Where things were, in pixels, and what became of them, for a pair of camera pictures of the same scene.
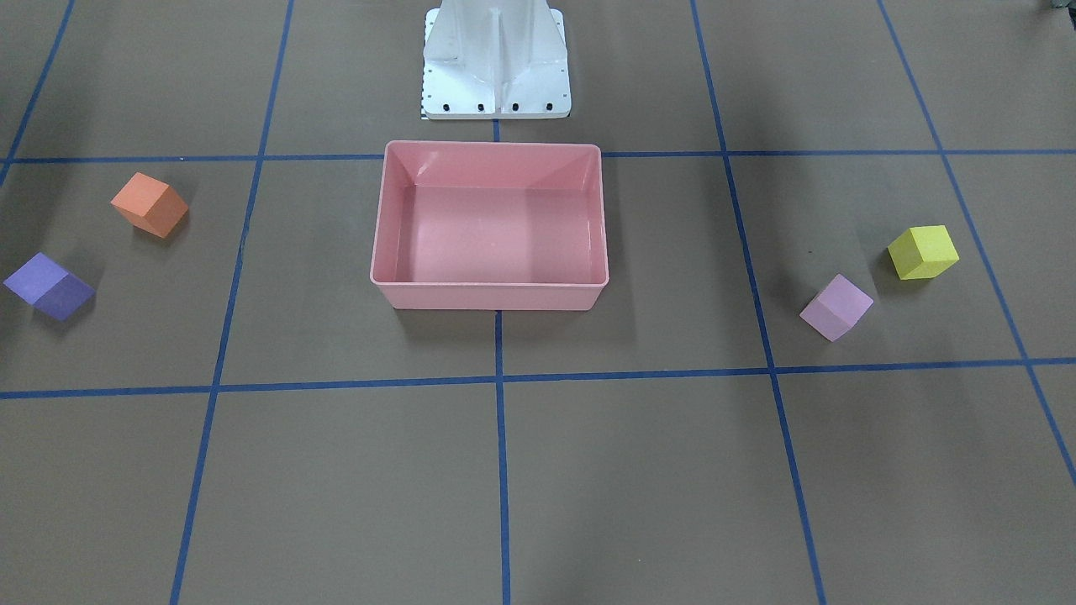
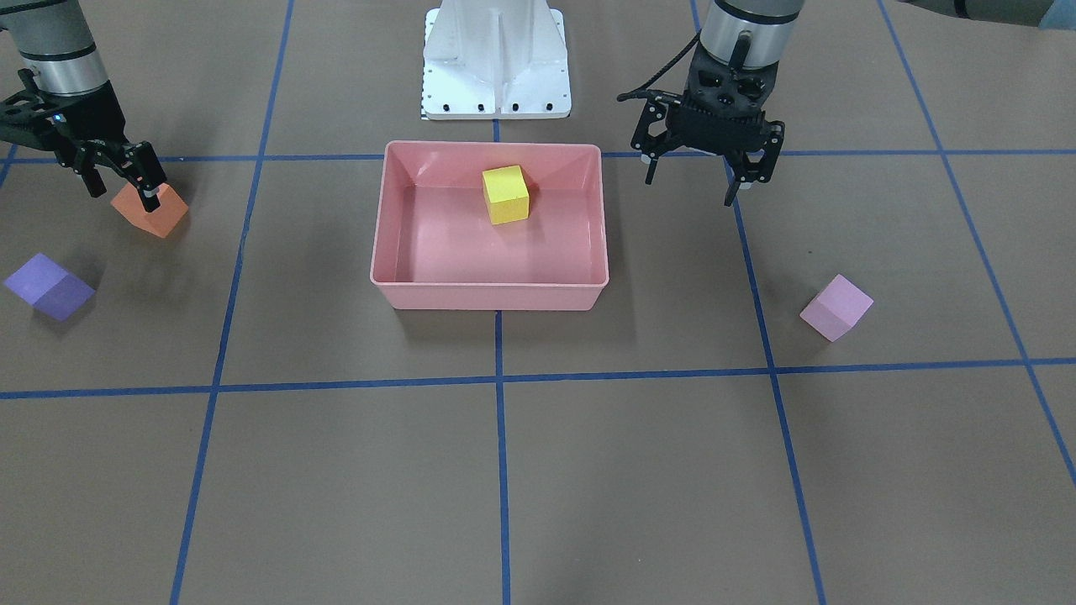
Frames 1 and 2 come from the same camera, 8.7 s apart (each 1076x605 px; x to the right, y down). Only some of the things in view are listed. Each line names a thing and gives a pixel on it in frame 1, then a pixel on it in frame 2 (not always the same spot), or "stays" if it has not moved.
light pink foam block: [836, 308] stays
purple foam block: [50, 286] stays
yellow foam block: [923, 252] → [506, 194]
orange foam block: [150, 205] stays
